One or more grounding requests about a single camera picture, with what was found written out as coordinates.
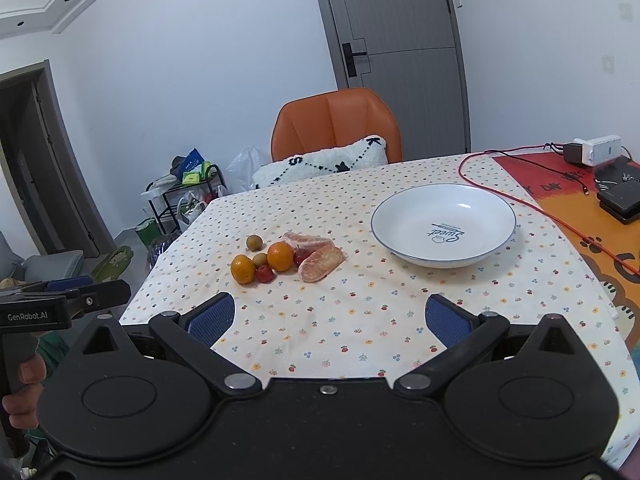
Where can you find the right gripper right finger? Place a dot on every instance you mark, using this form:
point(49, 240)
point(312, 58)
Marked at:
point(467, 339)

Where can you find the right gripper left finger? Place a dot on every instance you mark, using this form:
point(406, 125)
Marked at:
point(188, 339)

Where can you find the small orange tangerine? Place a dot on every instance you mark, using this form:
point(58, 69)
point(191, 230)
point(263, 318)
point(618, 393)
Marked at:
point(243, 269)

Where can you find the large orange tangerine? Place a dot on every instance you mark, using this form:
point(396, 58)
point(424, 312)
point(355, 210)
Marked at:
point(280, 257)

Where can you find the person's left hand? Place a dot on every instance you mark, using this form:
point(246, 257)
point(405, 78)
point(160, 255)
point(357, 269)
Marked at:
point(22, 405)

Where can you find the grey sofa cushion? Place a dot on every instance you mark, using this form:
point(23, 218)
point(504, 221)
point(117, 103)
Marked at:
point(53, 267)

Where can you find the green bag on floor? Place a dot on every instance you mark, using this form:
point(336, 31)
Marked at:
point(113, 265)

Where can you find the red cherry tomato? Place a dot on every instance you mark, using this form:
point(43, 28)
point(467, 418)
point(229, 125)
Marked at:
point(264, 274)

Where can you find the white blue-rimmed plate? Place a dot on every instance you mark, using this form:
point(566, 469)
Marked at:
point(443, 226)

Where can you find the floral patterned tablecloth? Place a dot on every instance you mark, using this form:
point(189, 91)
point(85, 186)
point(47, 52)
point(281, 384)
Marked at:
point(366, 318)

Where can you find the black metal rack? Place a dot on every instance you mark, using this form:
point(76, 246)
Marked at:
point(168, 200)

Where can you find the red lychee fruit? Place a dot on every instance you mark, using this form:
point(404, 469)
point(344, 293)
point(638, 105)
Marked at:
point(300, 255)

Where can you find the front pomelo segment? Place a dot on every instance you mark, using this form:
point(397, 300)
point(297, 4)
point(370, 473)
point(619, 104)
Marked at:
point(320, 263)

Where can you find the pomelo segment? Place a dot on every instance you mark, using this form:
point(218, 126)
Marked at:
point(310, 243)
point(320, 263)

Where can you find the rear pomelo segment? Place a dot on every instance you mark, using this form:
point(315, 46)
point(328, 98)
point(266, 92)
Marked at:
point(310, 243)

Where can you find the white plastic bag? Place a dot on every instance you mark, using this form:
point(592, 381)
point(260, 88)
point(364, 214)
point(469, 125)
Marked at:
point(240, 171)

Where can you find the red orange table mat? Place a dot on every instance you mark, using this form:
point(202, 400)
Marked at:
point(610, 247)

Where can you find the white black-patterned pillow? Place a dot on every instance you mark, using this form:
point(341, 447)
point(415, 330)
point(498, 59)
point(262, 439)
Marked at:
point(366, 153)

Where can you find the black box device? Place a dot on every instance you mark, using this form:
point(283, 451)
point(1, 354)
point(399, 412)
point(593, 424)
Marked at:
point(618, 189)

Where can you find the white power adapter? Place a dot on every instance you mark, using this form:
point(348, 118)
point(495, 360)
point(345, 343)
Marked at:
point(593, 152)

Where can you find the orange leather chair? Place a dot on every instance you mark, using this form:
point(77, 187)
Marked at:
point(333, 120)

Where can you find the grey door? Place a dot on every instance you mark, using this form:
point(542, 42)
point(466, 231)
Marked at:
point(414, 64)

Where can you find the dark doorway frame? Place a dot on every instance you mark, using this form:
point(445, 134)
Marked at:
point(41, 169)

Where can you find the black door handle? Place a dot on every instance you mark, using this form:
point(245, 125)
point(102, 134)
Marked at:
point(350, 56)

